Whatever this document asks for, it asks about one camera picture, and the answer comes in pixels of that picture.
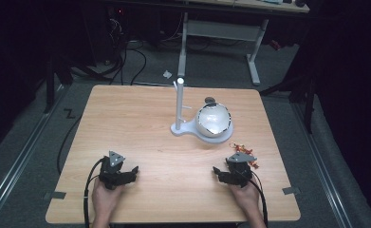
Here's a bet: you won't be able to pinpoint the grey tape strip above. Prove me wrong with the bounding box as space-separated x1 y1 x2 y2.
282 186 302 196
44 191 67 200

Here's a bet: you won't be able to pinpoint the small orange pieces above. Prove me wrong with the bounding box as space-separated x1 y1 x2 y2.
229 142 260 169

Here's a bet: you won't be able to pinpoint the white stand with pole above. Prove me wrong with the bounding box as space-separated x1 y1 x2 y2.
170 77 234 145

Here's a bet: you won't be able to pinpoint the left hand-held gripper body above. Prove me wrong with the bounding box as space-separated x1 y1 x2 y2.
98 150 126 191

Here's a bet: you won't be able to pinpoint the black cable bundle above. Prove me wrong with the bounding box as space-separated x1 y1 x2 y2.
105 15 148 86

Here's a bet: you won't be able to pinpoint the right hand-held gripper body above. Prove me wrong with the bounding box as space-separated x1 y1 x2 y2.
225 152 258 188

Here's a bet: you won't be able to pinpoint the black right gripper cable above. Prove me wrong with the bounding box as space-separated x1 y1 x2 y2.
249 173 269 228

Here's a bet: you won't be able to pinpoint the person's right hand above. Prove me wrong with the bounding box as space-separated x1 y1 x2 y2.
229 180 264 222

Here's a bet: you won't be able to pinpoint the dark metal stand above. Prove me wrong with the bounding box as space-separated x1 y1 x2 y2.
258 67 318 135
43 53 75 114

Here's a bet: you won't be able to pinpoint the person's left hand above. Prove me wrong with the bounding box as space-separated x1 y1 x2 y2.
91 180 126 221

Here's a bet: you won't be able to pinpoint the white bowl with glitter rim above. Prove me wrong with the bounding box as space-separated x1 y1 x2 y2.
195 102 232 139

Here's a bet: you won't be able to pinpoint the white desk frame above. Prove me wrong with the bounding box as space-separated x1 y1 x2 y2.
176 0 311 86

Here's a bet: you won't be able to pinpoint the metal floor rail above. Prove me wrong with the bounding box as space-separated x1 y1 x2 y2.
291 102 356 228
0 85 67 224

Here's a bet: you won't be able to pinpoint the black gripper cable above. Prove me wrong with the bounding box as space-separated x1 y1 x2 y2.
83 157 105 228
249 173 269 228

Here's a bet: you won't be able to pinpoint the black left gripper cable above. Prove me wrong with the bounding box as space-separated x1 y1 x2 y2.
83 157 105 228

